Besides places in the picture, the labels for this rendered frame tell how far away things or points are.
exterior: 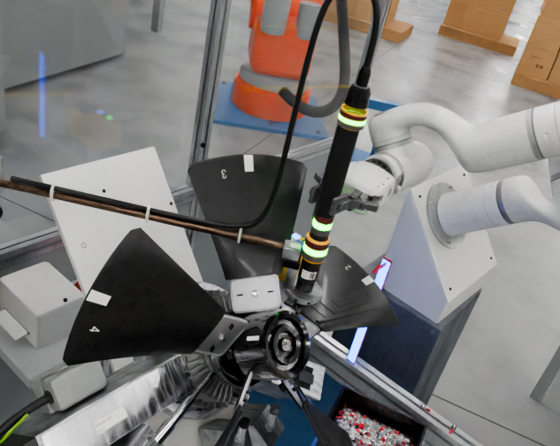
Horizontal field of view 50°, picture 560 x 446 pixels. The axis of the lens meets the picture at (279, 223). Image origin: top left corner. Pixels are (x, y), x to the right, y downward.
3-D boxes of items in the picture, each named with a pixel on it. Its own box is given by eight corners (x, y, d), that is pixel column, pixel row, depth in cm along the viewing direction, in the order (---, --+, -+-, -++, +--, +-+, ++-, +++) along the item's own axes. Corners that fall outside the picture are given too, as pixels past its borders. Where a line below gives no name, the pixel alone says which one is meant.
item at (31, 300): (-15, 317, 145) (-18, 281, 139) (47, 292, 156) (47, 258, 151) (24, 358, 137) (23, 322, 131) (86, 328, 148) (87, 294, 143)
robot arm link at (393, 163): (397, 203, 115) (389, 208, 113) (359, 183, 119) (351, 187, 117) (411, 165, 111) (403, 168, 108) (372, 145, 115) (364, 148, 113)
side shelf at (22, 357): (-25, 329, 145) (-26, 320, 143) (102, 276, 171) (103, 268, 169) (30, 390, 133) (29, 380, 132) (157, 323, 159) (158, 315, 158)
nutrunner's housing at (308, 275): (288, 307, 112) (354, 67, 88) (290, 294, 115) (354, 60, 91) (309, 311, 112) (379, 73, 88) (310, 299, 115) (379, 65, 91)
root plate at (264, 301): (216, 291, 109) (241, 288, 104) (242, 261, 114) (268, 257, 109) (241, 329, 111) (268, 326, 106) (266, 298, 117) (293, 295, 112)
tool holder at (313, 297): (272, 298, 109) (282, 254, 104) (275, 275, 115) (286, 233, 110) (320, 309, 109) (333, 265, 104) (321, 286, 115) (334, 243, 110)
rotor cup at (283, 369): (196, 344, 106) (245, 342, 97) (241, 292, 116) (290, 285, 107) (240, 403, 111) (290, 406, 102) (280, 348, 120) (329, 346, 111)
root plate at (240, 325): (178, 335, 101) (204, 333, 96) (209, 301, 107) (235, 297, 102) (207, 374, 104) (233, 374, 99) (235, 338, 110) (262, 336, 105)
